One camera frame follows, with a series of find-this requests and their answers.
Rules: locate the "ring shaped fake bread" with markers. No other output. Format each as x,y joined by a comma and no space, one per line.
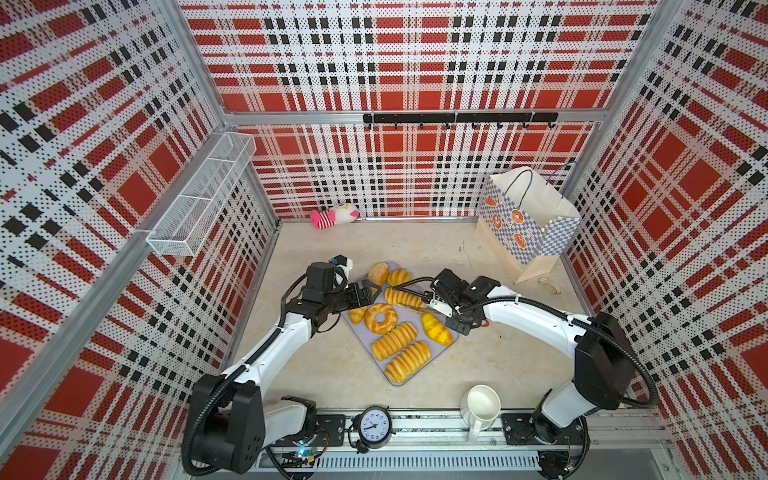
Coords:
380,318

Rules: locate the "blue checkered paper bag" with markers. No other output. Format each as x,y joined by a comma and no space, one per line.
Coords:
525,222

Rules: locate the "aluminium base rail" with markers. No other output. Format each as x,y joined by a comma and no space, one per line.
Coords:
624,444

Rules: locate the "lilac plastic tray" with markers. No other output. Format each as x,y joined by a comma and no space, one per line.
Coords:
367,338

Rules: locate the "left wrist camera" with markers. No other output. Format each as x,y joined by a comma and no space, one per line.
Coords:
342,268

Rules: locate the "black hook rail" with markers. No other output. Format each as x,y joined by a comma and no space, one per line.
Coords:
523,118

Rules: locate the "pink white plush toy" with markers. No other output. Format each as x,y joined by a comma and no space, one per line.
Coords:
337,215

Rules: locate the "lower ridged fake bread roll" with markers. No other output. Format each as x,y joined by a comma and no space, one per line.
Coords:
408,362

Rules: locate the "black round clock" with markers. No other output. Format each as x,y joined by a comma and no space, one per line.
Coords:
374,428

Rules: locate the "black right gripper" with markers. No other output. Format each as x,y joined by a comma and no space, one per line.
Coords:
462,328

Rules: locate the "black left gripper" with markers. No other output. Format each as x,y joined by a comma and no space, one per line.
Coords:
366,299

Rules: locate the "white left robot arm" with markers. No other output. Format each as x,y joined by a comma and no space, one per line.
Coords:
228,422

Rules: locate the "sesame fake bread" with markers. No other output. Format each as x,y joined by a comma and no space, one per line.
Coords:
379,273

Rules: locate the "yellow fake bread loaf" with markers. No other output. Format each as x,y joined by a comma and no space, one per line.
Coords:
435,330

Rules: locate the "white wire mesh basket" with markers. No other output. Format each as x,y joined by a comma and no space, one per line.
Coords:
183,229

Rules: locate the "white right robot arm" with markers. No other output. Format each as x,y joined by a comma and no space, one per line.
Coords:
606,374

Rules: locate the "ridged fake bread roll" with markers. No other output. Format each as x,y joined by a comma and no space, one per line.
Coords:
394,341
408,362

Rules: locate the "small ridged fake bread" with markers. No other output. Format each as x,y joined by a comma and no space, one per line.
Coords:
404,299

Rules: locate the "fake croissant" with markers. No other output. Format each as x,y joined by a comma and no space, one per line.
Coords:
356,315

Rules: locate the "white mug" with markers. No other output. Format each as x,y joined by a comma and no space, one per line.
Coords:
480,406

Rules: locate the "upper ridged fake bread roll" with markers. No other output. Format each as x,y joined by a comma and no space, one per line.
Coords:
394,341

